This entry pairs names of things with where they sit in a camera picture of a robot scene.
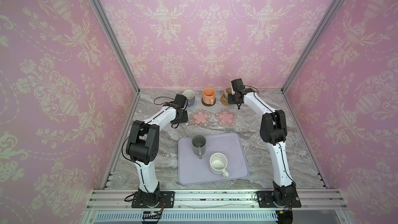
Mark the yellow beige mug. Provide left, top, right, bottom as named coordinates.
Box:
left=223, top=87, right=232, bottom=101

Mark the woven rattan round coaster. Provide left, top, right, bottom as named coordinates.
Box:
left=221, top=96, right=230, bottom=106

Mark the blue woven round coaster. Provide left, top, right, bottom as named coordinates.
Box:
left=187, top=103, right=197, bottom=109

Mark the pink flower silicone coaster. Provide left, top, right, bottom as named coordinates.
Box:
left=216, top=109, right=237, bottom=127

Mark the orange mug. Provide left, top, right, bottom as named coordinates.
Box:
left=202, top=88, right=216, bottom=106

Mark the grey green mug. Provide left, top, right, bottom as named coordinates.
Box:
left=191, top=135, right=206, bottom=159

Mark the white cream mug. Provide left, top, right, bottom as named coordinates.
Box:
left=209, top=152, right=230, bottom=178

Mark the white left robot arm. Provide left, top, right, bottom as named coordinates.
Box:
left=125, top=103, right=188, bottom=207

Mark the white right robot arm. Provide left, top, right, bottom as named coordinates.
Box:
left=228, top=88, right=302, bottom=207

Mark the lilac plastic tray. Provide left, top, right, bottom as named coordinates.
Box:
left=178, top=133, right=249, bottom=185

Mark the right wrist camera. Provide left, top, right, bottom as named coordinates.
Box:
left=231, top=78, right=246, bottom=93

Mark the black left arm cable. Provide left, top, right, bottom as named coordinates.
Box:
left=121, top=127, right=139, bottom=162

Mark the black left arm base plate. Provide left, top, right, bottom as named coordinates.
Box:
left=132, top=191, right=175, bottom=208

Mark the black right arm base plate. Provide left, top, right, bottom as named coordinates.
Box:
left=254, top=191, right=302, bottom=208

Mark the aluminium front frame rail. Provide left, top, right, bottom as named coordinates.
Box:
left=87, top=188, right=348, bottom=211

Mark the white perforated cable duct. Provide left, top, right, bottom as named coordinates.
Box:
left=94, top=209, right=278, bottom=224

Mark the aluminium corner frame post right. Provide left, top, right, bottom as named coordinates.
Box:
left=281, top=0, right=344, bottom=94

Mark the aluminium corner frame post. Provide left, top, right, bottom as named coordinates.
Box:
left=89, top=0, right=140, bottom=94
left=281, top=0, right=344, bottom=94

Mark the aluminium corner frame post left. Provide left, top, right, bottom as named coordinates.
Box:
left=89, top=0, right=140, bottom=94

